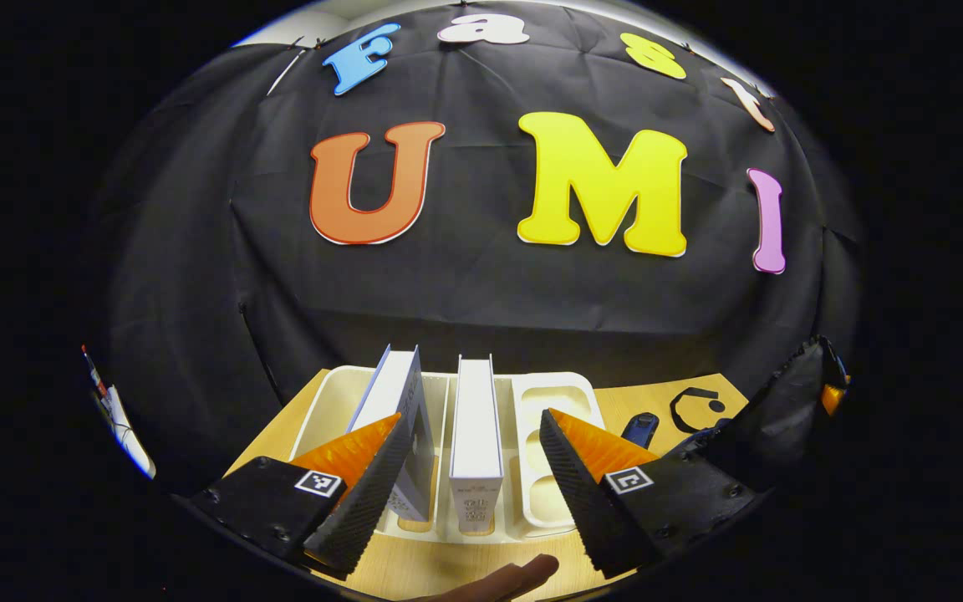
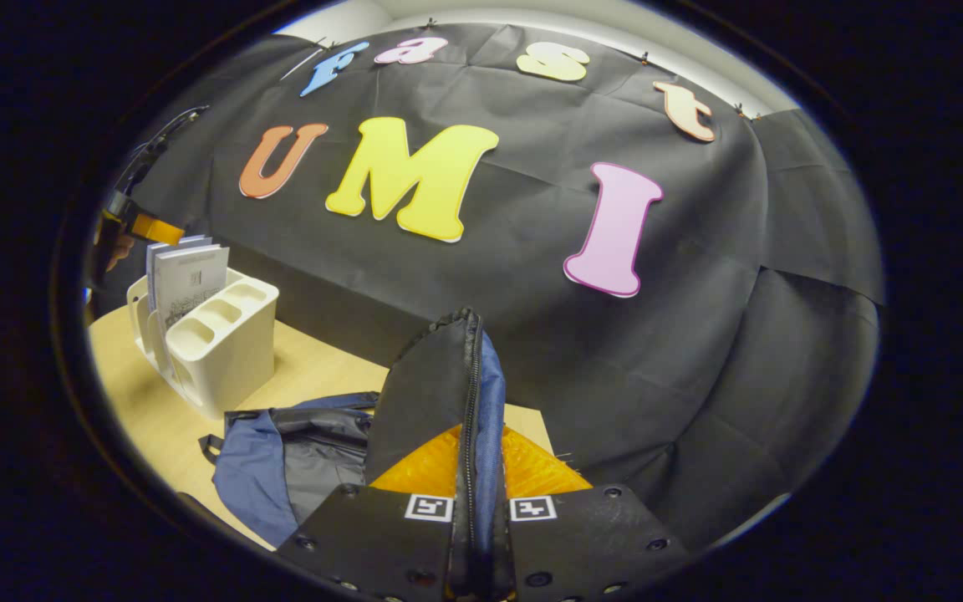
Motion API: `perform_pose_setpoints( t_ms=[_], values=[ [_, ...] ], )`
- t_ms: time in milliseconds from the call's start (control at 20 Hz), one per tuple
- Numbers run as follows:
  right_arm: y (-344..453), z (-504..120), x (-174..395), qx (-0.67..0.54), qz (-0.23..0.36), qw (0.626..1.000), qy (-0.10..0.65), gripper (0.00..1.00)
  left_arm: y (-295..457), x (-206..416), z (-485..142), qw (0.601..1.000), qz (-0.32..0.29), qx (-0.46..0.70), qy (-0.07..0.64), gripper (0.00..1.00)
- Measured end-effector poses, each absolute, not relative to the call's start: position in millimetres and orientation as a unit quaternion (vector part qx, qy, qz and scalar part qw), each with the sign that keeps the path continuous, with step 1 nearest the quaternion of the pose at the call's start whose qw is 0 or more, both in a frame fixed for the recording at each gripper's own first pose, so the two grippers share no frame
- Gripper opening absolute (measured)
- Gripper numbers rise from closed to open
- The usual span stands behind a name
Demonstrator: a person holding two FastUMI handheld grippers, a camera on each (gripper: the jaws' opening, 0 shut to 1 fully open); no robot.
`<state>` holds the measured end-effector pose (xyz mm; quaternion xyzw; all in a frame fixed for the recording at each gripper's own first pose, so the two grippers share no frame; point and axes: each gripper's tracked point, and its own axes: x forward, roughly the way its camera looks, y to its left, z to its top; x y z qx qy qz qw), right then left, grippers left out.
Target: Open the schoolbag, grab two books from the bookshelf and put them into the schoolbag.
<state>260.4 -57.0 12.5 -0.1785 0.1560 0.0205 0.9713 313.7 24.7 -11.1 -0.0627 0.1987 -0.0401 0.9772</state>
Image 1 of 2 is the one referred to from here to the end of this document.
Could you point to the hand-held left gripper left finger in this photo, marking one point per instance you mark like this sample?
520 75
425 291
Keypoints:
369 493

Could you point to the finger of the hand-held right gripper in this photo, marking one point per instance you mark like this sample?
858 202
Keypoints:
833 397

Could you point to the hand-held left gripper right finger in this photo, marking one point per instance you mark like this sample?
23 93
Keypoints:
578 493

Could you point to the white plastic bookshelf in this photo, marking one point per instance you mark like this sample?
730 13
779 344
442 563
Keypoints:
552 401

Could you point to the lavender book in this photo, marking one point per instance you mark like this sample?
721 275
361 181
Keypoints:
402 401

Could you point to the black backdrop cloth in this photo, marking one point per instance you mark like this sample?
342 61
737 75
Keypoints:
481 293

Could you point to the colourful background clutter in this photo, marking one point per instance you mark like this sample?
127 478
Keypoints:
118 414

